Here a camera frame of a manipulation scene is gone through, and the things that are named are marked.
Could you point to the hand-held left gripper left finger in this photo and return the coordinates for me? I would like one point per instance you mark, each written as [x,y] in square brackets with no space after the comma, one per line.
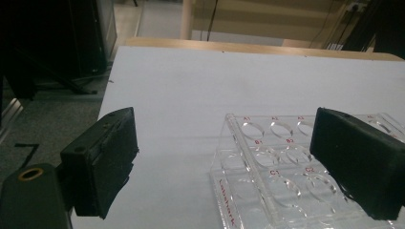
[102,165]

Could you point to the clear plastic well plate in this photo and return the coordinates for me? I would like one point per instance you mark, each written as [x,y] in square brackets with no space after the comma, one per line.
[270,191]

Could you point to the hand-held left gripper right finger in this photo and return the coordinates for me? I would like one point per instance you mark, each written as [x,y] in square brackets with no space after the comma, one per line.
[359,162]

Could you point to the wooden table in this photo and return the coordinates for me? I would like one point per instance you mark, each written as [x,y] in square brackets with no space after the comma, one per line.
[223,47]

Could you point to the white power socket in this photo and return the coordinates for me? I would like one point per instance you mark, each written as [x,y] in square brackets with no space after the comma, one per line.
[357,6]

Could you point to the black cabinet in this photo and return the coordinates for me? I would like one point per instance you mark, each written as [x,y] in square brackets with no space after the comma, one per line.
[47,31]

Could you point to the light wooden desk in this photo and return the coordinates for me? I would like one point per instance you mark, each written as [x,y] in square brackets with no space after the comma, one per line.
[270,19]

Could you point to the black curtain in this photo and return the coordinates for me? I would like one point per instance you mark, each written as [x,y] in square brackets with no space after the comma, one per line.
[388,25]

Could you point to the black metal stand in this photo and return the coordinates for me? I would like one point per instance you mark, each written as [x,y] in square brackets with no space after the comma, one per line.
[74,87]

